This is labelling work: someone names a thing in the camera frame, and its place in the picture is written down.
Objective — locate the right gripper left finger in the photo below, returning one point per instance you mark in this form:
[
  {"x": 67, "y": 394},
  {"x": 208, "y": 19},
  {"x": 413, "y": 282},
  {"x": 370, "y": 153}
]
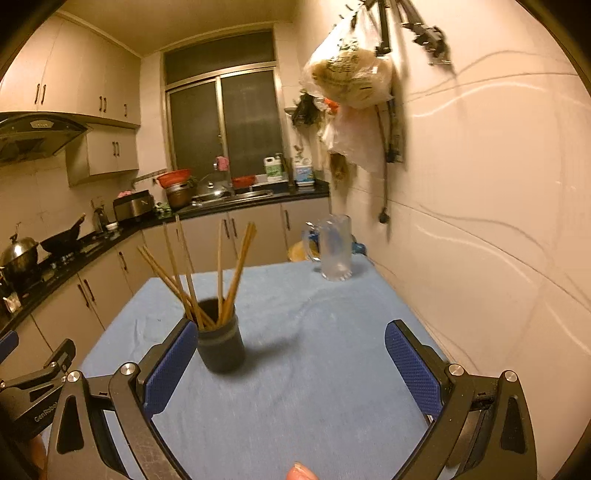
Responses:
[{"x": 81, "y": 445}]

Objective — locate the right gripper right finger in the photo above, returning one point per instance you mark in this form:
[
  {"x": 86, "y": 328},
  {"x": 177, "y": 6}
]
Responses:
[{"x": 445, "y": 393}]

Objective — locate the wooden chopstick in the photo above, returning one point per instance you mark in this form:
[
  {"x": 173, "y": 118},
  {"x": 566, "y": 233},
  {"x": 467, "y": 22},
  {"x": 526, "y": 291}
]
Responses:
[
  {"x": 173, "y": 286},
  {"x": 178, "y": 283},
  {"x": 219, "y": 277},
  {"x": 240, "y": 274},
  {"x": 176, "y": 275},
  {"x": 236, "y": 272},
  {"x": 188, "y": 270}
]

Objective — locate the person left hand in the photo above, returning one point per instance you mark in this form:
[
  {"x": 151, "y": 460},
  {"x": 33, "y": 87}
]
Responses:
[{"x": 38, "y": 456}]

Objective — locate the person right hand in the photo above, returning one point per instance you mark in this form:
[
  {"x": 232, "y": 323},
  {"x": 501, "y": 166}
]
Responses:
[{"x": 300, "y": 472}]

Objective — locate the black chair back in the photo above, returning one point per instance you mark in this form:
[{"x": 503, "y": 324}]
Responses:
[{"x": 464, "y": 443}]

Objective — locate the steel lidded pot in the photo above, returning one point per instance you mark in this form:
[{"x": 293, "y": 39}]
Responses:
[{"x": 19, "y": 260}]

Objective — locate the blue towel table mat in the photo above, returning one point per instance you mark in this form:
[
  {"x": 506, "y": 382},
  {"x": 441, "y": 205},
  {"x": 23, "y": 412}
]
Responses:
[{"x": 318, "y": 386}]

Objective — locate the black wok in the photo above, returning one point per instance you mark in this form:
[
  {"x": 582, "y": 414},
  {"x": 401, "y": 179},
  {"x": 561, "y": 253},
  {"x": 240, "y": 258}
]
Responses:
[{"x": 65, "y": 242}]

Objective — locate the dark utensil holder cup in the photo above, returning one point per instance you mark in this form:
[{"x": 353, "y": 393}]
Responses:
[{"x": 219, "y": 342}]

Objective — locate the electric kettle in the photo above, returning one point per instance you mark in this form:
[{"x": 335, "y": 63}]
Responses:
[{"x": 100, "y": 220}]

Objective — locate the clear glass mug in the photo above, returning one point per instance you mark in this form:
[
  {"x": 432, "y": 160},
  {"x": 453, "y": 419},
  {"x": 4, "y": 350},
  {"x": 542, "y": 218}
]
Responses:
[{"x": 329, "y": 242}]

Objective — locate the yellow plastic bag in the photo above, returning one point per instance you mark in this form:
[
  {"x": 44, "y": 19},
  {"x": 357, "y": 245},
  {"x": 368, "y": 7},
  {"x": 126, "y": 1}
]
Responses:
[{"x": 302, "y": 251}]

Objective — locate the blue label bottle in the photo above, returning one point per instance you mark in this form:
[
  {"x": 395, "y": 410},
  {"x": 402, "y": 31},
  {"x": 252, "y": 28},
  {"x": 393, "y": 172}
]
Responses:
[{"x": 303, "y": 173}]

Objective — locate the range hood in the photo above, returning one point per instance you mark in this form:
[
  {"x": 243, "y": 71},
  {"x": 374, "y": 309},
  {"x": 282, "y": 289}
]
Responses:
[{"x": 36, "y": 135}]

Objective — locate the red basin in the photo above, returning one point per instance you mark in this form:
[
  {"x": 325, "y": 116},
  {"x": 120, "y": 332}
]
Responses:
[{"x": 171, "y": 178}]

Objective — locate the green label detergent jug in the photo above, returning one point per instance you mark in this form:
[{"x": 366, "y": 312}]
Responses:
[{"x": 274, "y": 169}]

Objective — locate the glass pot lid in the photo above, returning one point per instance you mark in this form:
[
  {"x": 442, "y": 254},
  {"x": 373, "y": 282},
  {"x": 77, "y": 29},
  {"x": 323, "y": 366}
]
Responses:
[{"x": 213, "y": 186}]

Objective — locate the red bowl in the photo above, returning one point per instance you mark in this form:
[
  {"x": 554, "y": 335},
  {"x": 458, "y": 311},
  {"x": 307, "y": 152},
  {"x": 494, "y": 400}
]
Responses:
[{"x": 243, "y": 182}]

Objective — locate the pink cloth on faucet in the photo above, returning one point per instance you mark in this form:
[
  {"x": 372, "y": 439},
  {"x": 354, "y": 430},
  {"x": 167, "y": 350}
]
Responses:
[{"x": 221, "y": 164}]

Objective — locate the white plastic bag hanging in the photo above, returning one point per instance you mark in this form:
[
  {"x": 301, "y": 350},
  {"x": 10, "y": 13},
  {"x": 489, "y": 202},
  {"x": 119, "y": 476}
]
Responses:
[{"x": 346, "y": 68}]

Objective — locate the black power cable plug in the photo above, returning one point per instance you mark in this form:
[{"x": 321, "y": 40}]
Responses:
[{"x": 385, "y": 122}]

